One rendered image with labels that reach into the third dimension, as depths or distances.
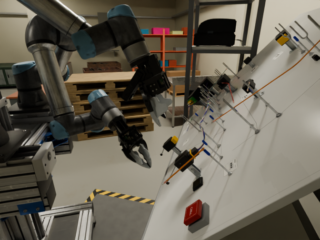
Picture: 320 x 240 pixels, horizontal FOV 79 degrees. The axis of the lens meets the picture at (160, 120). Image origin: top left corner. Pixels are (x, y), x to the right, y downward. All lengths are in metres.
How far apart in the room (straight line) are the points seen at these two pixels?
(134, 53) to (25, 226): 1.11
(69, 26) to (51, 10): 0.06
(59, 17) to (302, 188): 0.74
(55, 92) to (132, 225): 1.43
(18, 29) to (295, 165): 10.03
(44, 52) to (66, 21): 0.19
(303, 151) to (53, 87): 0.77
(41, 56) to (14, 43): 9.36
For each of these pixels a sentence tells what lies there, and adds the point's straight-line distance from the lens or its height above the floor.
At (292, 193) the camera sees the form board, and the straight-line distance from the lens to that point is 0.42.
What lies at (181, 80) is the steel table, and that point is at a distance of 3.43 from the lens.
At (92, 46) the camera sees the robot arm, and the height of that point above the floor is 1.48.
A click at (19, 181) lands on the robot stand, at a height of 1.04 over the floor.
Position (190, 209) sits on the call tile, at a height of 1.10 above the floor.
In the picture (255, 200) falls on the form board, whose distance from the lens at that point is 0.46.
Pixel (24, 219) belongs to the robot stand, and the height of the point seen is 0.63.
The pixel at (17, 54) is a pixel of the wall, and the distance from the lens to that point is 10.23.
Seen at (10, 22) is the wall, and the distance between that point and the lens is 10.22.
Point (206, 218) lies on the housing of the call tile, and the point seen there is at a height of 1.11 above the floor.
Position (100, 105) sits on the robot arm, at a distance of 0.77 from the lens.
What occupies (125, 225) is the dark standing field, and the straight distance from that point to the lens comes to 1.96.
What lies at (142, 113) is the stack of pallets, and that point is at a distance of 3.41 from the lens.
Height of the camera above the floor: 1.49
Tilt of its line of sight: 22 degrees down
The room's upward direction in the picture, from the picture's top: straight up
